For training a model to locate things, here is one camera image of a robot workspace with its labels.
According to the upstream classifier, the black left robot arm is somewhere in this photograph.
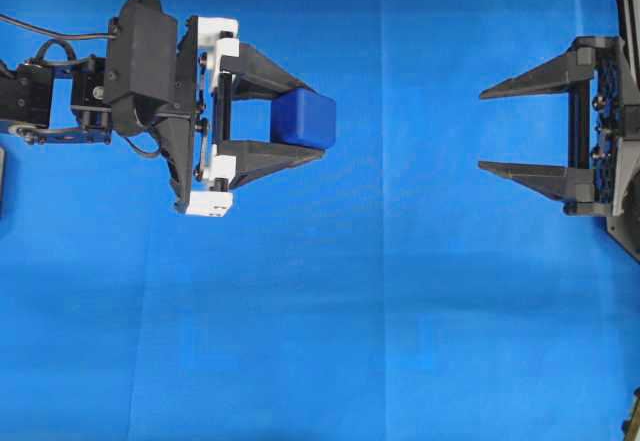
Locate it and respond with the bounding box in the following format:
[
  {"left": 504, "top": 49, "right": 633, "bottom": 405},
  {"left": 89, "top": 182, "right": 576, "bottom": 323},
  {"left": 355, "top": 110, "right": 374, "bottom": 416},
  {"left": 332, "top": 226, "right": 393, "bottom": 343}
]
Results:
[{"left": 1, "top": 0, "right": 336, "bottom": 217}]

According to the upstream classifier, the yellowish object at right edge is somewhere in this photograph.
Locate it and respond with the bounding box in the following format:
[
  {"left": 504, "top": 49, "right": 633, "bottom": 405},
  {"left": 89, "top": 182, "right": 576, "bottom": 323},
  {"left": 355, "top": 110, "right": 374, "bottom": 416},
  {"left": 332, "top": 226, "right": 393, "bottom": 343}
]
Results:
[{"left": 621, "top": 387, "right": 640, "bottom": 441}]

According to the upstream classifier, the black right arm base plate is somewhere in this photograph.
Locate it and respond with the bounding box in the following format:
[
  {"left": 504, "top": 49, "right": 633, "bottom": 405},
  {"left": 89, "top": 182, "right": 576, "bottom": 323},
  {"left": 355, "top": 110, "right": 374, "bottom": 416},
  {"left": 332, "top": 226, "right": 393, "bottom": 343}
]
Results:
[{"left": 606, "top": 210, "right": 639, "bottom": 262}]

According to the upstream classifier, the black aluminium frame rail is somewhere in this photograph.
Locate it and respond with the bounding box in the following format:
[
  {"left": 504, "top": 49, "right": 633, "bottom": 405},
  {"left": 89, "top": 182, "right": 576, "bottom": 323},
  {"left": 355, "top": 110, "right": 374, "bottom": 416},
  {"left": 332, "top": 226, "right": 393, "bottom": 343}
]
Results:
[{"left": 616, "top": 0, "right": 639, "bottom": 81}]

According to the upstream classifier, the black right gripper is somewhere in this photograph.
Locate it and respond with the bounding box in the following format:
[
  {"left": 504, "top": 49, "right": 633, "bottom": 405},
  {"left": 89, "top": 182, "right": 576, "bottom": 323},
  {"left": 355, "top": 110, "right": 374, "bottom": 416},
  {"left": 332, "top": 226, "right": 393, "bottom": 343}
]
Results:
[{"left": 478, "top": 36, "right": 639, "bottom": 217}]

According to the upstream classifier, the blue table cloth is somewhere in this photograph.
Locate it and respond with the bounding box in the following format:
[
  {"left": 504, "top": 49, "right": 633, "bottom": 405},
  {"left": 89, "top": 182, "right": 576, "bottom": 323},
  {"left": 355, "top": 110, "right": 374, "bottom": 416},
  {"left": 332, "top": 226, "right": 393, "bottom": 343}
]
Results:
[{"left": 1, "top": 0, "right": 639, "bottom": 440}]

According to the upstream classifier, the dark object at left edge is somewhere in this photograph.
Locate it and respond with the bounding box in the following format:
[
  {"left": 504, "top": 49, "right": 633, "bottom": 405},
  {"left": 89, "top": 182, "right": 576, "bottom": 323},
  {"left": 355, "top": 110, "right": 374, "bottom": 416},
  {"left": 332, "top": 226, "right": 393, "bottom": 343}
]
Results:
[{"left": 0, "top": 146, "right": 7, "bottom": 213}]

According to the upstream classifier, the blue cube block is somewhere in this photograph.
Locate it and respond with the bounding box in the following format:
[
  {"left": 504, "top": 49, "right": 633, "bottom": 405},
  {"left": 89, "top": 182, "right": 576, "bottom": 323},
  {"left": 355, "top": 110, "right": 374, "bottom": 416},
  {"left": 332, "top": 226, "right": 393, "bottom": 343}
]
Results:
[{"left": 270, "top": 88, "right": 337, "bottom": 150}]

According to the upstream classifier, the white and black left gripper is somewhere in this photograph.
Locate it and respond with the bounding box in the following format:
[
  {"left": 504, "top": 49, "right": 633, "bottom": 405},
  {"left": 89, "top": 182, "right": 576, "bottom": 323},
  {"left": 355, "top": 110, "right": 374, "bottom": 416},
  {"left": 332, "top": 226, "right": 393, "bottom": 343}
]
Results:
[{"left": 176, "top": 16, "right": 325, "bottom": 218}]

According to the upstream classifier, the black left camera cable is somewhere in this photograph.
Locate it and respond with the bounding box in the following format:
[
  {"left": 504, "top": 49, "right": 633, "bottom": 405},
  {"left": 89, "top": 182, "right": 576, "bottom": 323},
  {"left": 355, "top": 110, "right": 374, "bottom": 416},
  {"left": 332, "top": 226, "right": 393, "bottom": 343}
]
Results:
[{"left": 0, "top": 13, "right": 119, "bottom": 42}]

